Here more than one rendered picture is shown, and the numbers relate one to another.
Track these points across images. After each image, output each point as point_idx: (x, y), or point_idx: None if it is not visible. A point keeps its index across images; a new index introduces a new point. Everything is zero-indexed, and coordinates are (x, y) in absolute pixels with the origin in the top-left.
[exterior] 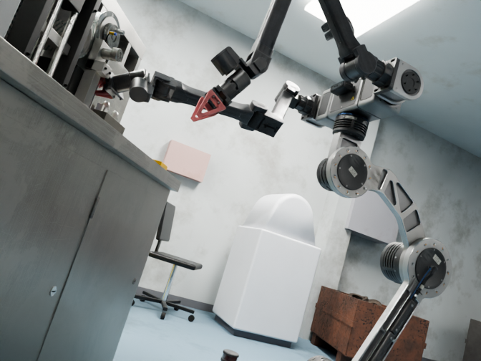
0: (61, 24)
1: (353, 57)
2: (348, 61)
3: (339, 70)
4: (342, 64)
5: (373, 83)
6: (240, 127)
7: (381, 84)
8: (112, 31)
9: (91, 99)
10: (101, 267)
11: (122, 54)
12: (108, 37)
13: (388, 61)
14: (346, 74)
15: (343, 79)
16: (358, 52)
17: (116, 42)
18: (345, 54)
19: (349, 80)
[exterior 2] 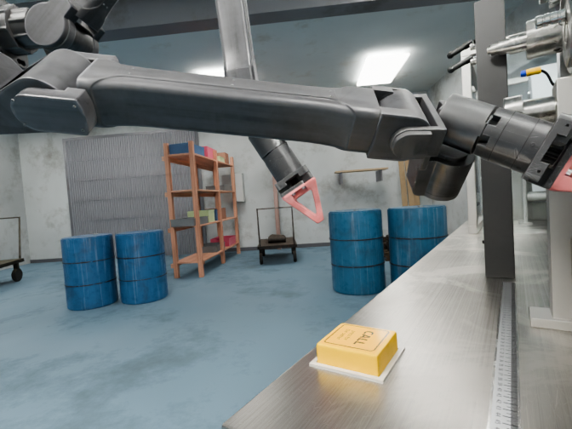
0: None
1: (87, 33)
2: (83, 35)
3: (64, 30)
4: (71, 24)
5: (18, 48)
6: (88, 132)
7: (15, 54)
8: (563, 33)
9: (549, 229)
10: None
11: (503, 103)
12: (563, 58)
13: (5, 2)
14: (70, 48)
15: (53, 43)
16: (100, 38)
17: (569, 31)
18: (94, 24)
19: (52, 50)
